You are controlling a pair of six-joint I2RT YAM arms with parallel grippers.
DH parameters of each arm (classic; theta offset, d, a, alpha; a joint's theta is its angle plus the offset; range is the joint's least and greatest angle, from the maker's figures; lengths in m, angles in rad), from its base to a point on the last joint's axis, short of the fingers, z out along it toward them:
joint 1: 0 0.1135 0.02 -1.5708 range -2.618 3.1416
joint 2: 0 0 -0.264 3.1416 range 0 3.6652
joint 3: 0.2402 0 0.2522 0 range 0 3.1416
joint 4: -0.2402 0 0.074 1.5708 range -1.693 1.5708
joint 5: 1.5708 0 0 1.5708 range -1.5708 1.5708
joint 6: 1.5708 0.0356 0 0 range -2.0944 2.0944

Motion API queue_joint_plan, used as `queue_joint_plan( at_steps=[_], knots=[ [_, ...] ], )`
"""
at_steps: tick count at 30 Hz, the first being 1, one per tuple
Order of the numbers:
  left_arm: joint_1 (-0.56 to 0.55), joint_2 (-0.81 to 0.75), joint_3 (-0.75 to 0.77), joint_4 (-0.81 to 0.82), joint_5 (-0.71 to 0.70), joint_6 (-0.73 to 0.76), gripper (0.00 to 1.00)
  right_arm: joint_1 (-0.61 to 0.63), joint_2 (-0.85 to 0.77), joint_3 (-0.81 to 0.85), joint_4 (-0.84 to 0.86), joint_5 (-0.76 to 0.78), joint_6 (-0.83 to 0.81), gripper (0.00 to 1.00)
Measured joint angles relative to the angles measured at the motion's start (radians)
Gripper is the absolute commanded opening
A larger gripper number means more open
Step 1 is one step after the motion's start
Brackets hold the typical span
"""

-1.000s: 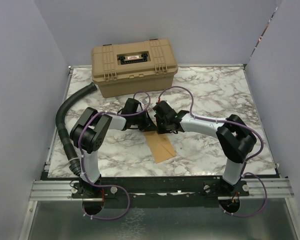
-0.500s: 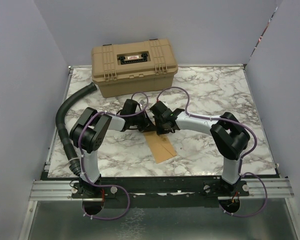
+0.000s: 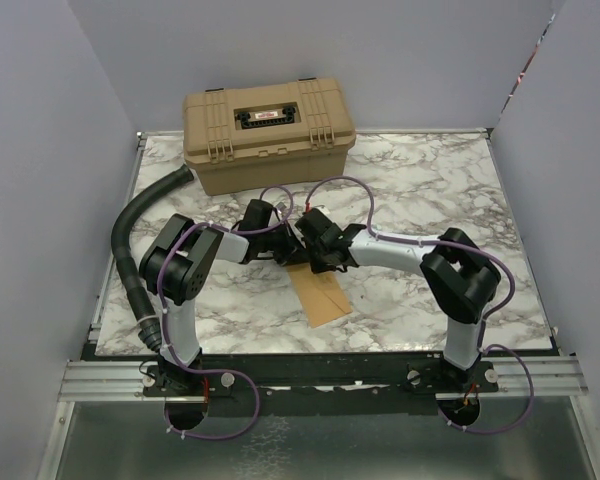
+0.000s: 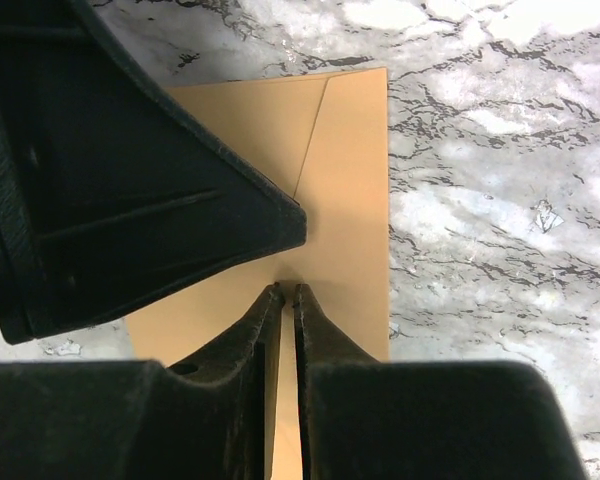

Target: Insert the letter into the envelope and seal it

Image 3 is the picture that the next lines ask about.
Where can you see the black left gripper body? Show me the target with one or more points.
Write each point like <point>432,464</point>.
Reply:
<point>274,241</point>

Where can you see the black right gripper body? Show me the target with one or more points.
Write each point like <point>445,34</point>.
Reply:
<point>318,263</point>

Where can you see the brown paper envelope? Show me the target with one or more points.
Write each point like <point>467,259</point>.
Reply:
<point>320,295</point>

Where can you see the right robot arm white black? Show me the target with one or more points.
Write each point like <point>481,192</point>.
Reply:
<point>462,280</point>

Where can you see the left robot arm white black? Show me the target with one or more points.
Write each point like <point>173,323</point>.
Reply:
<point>178,262</point>

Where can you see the tan plastic toolbox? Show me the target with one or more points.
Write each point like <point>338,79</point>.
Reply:
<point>243,139</point>

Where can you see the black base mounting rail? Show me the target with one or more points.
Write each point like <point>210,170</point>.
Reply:
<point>287,384</point>

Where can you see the aluminium extrusion frame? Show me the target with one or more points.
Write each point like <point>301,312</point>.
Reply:
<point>416,182</point>

